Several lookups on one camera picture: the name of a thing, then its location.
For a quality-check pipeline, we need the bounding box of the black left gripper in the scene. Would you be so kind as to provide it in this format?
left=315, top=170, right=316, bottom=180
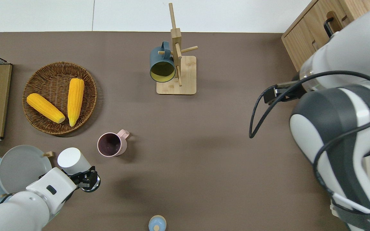
left=64, top=166, right=96, bottom=192

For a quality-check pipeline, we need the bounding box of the round dark-rimmed glass cup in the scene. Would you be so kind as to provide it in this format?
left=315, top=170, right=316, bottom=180
left=80, top=175, right=101, bottom=193

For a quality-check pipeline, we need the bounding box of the pink mug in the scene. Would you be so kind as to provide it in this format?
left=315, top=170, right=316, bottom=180
left=97, top=129, right=130, bottom=157

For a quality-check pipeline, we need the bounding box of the wooden peg plate rack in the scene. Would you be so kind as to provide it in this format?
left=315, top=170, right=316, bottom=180
left=0, top=151, right=54, bottom=198

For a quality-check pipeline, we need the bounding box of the grey plate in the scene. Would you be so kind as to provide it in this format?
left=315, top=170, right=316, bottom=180
left=0, top=145, right=53, bottom=194

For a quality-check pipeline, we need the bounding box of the yellow corn cob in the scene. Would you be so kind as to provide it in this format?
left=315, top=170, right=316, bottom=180
left=67, top=78, right=85, bottom=127
left=26, top=93, right=66, bottom=124

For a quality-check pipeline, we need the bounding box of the round brown wicker basket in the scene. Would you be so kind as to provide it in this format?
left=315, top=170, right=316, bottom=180
left=22, top=62, right=98, bottom=136

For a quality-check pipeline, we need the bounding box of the wooden mug tree stand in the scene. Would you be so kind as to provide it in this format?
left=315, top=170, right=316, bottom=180
left=156, top=3, right=198, bottom=95

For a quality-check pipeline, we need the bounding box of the dark teal mug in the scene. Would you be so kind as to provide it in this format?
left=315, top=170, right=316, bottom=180
left=149, top=41, right=176, bottom=83

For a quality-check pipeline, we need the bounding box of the wooden drawer cabinet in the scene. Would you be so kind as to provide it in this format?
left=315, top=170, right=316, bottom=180
left=281, top=0, right=370, bottom=73

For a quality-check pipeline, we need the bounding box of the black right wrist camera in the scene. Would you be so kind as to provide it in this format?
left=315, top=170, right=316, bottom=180
left=263, top=80, right=307, bottom=106

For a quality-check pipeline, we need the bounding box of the black velcro strap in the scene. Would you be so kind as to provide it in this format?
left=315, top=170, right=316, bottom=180
left=330, top=201, right=370, bottom=227

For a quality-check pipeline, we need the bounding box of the black cabinet drawer handle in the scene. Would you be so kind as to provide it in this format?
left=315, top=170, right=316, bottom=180
left=324, top=17, right=335, bottom=38

